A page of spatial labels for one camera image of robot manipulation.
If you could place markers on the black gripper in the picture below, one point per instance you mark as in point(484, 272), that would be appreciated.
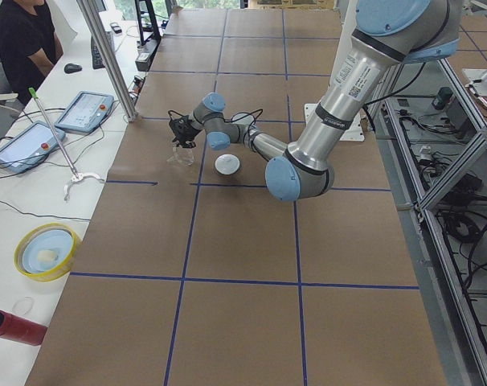
point(184, 131)

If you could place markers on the white enamel cup lid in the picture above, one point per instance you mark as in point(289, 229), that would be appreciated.
point(227, 164)

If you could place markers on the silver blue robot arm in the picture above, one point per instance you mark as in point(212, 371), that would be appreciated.
point(387, 33)

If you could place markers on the black box device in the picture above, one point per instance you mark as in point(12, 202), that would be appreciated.
point(145, 55)

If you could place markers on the far blue teach pendant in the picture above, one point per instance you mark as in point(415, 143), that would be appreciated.
point(85, 113)

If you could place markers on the blue teach pendant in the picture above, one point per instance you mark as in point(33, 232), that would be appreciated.
point(85, 113)
point(28, 149)

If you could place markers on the black keyboard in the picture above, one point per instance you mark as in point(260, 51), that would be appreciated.
point(97, 61)

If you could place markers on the reacher grabber stick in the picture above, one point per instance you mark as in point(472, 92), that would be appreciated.
point(77, 177)

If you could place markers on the brown paper table cover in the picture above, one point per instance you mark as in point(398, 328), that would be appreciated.
point(187, 277)

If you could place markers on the black computer mouse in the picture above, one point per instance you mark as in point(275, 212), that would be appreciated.
point(72, 68)

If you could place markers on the near blue teach pendant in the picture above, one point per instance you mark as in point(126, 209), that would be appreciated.
point(28, 149)

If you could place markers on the yellow tape roll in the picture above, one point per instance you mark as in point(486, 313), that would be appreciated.
point(47, 252)

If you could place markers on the seated person black shirt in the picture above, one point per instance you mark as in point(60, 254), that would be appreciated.
point(29, 45)

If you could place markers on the red cylinder bottle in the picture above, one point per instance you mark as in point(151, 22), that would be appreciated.
point(21, 330)

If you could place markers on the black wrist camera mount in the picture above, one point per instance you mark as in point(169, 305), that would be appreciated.
point(179, 123)

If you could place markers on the aluminium frame post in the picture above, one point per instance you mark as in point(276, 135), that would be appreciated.
point(96, 27)

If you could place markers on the aluminium side rail frame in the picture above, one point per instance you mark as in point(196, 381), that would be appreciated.
point(432, 122)

